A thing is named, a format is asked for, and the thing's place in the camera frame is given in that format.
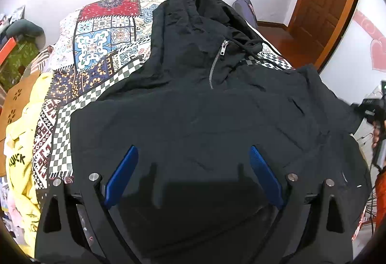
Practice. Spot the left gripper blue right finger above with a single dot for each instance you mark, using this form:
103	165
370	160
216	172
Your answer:
266	178

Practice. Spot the blue grey cushion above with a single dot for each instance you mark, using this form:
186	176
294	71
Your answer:
245	9

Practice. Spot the grey neck pillow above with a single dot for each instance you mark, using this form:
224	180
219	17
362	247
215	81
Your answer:
27	29

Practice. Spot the colourful patchwork bedspread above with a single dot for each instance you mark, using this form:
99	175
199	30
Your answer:
150	45

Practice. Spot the green patterned storage box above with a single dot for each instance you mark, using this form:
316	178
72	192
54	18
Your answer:
16	62

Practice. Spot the right hand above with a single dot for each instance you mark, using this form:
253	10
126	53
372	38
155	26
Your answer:
376	134

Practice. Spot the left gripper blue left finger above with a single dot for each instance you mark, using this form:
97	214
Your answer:
118	181

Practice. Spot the yellow duck hoodie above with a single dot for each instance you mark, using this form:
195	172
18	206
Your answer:
19	140

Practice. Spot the orange flat box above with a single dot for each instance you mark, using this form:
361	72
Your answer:
6	49

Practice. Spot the wooden lap desk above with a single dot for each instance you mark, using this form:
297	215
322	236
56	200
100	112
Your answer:
15	101

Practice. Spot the black zip hoodie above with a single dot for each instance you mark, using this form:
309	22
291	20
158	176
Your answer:
193	197

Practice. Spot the brown wooden door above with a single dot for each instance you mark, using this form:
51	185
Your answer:
316	26

